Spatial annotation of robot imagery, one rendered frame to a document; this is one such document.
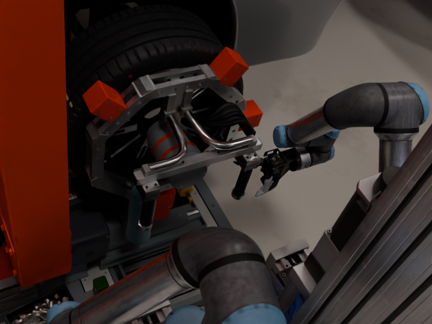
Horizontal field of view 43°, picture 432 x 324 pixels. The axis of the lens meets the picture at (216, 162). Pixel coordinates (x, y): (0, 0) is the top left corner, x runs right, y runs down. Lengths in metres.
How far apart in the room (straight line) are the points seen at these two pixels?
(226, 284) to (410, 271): 0.27
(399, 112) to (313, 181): 1.58
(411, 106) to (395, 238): 0.75
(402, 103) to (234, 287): 0.80
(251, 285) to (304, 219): 2.00
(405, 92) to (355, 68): 2.38
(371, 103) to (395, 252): 0.69
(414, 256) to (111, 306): 0.54
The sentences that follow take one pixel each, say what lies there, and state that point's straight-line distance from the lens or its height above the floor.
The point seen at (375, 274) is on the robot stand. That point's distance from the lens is 0.85.
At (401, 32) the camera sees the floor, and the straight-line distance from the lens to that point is 4.42.
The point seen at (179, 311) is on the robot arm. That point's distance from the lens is 1.28.
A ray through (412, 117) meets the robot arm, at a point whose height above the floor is 1.31.
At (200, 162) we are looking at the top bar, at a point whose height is 0.97.
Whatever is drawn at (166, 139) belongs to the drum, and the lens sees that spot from 1.73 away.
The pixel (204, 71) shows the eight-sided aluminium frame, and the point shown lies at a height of 1.12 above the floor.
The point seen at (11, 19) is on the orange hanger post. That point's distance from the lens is 1.08.
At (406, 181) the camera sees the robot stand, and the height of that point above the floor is 1.70.
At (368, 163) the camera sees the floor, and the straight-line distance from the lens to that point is 3.25.
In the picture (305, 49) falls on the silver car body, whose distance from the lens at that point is 2.47.
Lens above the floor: 2.19
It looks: 49 degrees down
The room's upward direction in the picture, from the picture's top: 17 degrees clockwise
